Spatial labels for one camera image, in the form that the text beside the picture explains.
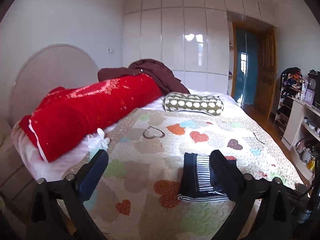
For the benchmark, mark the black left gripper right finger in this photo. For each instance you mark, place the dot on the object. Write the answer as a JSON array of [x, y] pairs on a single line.
[[274, 218]]

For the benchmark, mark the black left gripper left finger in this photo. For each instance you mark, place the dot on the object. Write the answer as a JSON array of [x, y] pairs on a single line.
[[46, 219]]

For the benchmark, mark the navy striped children's pants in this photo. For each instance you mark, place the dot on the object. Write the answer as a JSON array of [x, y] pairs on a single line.
[[199, 182]]

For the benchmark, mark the white shelf unit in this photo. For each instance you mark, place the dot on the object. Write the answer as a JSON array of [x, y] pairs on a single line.
[[302, 124]]

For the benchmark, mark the white and teal glove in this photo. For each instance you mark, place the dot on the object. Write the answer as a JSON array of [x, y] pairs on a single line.
[[97, 141]]

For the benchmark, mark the patchwork heart quilt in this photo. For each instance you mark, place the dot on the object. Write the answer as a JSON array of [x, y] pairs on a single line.
[[159, 183]]

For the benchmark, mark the long red bolster pillow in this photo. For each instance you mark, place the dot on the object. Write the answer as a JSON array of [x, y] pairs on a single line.
[[65, 116]]

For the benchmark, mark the black television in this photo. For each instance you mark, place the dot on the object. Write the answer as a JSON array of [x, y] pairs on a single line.
[[316, 99]]

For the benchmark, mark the purple square clock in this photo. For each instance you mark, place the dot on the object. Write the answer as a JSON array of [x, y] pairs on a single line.
[[309, 96]]

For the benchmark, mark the olive white-dotted bolster pillow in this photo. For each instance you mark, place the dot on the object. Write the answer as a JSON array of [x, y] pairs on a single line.
[[181, 102]]

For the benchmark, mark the black shoe rack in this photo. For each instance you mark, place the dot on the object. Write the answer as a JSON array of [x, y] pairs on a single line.
[[291, 81]]

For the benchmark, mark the dark round mantel clock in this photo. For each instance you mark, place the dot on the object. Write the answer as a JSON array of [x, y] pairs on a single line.
[[312, 80]]

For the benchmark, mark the round white headboard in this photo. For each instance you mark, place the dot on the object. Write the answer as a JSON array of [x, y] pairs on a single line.
[[58, 65]]

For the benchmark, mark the wooden door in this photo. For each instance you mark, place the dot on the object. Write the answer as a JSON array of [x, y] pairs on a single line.
[[267, 72]]

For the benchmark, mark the dark brown blanket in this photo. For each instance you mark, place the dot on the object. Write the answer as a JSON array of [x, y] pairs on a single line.
[[157, 70]]

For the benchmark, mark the white glossy wardrobe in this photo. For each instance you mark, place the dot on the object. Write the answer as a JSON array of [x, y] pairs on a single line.
[[191, 37]]

